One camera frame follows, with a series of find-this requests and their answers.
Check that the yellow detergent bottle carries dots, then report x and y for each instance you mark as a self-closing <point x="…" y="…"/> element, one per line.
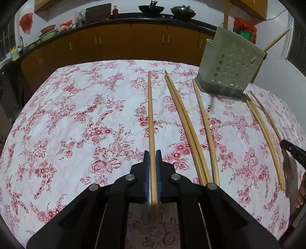
<point x="14" y="53"/>

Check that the wooden kitchen cabinets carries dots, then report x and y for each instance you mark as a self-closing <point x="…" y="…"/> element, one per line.
<point x="44" y="4"/>
<point x="119" y="43"/>

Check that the green basin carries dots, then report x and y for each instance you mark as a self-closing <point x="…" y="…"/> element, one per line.
<point x="47" y="36"/>

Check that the dark wooden cutting board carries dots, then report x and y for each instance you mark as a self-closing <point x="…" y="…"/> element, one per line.
<point x="98" y="13"/>

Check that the green perforated chopstick holder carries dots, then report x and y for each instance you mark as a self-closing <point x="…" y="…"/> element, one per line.
<point x="227" y="64"/>

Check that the green bottle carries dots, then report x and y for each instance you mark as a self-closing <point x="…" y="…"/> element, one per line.
<point x="245" y="34"/>

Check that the red plastic bag over bottles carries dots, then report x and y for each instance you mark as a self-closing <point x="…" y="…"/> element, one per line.
<point x="243" y="24"/>

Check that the wooden upper corner cabinets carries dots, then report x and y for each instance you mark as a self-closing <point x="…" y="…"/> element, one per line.
<point x="251" y="7"/>

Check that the red bottle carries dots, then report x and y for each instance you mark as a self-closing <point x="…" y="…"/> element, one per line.
<point x="115" y="12"/>

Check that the metal faucet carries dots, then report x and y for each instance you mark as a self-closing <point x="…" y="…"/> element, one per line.
<point x="21" y="43"/>

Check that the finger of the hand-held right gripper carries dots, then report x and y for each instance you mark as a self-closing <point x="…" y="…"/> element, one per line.
<point x="296" y="152"/>

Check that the black wok with lid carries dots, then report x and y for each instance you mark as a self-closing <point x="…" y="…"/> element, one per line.
<point x="183" y="12"/>

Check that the red plastic bag on wall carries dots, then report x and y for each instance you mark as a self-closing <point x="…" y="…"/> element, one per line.
<point x="25" y="22"/>

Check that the red basin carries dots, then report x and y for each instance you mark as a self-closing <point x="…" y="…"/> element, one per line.
<point x="47" y="28"/>

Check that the clear plastic bag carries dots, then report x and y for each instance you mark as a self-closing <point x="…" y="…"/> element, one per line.
<point x="79" y="18"/>

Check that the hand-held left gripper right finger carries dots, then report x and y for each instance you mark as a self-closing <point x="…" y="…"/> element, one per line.
<point x="159" y="177"/>

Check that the wooden lower kitchen cabinets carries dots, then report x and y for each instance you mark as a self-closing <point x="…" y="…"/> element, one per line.
<point x="119" y="43"/>

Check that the person's right hand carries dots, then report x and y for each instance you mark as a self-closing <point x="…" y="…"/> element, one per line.
<point x="301" y="191"/>

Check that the wooden upper kitchen cabinets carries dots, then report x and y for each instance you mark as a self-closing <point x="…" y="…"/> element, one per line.
<point x="44" y="4"/>

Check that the red and white plastic bag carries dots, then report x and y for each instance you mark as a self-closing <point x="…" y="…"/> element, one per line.
<point x="67" y="25"/>

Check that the black kitchen countertop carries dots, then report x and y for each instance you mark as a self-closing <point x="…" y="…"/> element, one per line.
<point x="107" y="22"/>

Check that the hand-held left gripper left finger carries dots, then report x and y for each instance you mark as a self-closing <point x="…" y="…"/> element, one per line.
<point x="146" y="177"/>

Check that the barred window with white frame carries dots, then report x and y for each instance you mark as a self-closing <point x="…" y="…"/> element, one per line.
<point x="297" y="47"/>

